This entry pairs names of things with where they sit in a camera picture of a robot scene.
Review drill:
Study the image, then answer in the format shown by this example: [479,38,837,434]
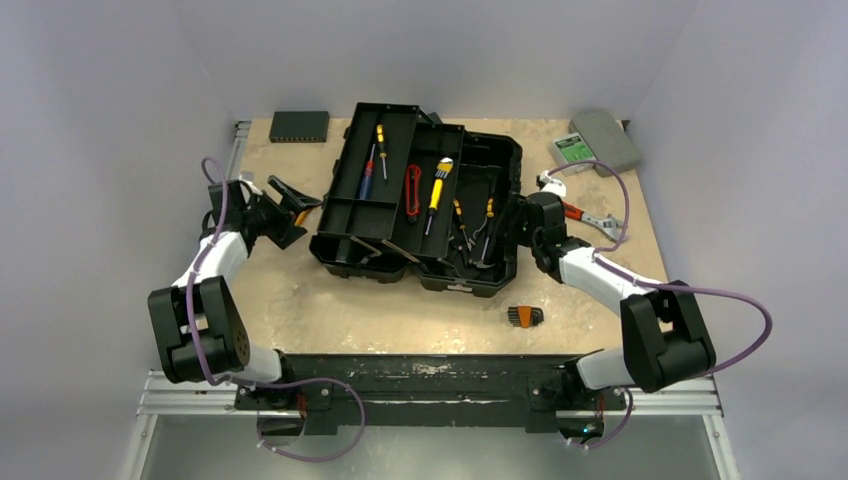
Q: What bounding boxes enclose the green white small box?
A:
[548,133,596,176]

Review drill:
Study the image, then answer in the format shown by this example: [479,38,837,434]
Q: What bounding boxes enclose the grey plastic case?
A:
[569,109,643,173]

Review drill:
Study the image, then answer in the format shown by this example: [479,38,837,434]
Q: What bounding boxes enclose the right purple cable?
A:
[539,158,774,382]

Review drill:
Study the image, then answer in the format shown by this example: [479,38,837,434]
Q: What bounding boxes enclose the red black utility knife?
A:
[404,163,422,224]

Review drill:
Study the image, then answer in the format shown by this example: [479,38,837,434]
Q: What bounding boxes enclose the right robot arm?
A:
[496,192,716,407]

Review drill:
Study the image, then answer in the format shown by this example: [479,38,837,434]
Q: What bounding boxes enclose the yellow handled pliers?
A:
[452,197,497,253]

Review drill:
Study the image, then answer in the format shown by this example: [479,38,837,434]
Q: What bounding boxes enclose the blue red screwdriver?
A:
[357,143,376,200]

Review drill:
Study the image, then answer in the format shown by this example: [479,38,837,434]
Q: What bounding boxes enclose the aluminium frame rail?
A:
[177,119,253,342]

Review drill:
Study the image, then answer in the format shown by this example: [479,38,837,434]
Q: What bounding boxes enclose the small claw hammer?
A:
[465,222,496,270]

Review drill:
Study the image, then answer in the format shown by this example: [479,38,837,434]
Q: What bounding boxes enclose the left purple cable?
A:
[185,156,233,387]

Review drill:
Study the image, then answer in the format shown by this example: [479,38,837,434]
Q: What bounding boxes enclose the yellow utility knife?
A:
[294,209,312,226]

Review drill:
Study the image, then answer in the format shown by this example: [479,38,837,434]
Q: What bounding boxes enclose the black plastic toolbox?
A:
[309,102,523,297]

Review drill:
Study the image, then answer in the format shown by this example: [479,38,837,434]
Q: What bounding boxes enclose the yellow black screwdriver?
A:
[375,123,388,184]

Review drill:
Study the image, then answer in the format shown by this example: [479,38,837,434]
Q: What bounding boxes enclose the yellow handled screwdriver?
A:
[424,177,444,236]

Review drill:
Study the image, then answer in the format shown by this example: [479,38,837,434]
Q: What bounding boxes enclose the black network switch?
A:
[268,110,330,143]

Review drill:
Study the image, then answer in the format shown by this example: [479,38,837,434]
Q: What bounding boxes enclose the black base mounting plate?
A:
[234,354,627,438]

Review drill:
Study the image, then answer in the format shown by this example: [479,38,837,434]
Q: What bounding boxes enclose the orange hex key set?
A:
[507,305,544,329]

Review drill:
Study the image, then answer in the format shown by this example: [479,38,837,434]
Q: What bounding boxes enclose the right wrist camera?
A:
[536,170,567,200]

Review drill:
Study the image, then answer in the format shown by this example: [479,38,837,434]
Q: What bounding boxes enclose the yellow hex key set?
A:
[434,157,454,179]

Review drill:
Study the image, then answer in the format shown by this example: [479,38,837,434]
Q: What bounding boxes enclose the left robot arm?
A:
[147,176,322,409]

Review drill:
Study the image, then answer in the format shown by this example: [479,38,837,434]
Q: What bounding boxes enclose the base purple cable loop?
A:
[256,378,368,464]

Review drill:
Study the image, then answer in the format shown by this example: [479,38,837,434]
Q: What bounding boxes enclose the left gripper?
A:
[241,178,320,249]

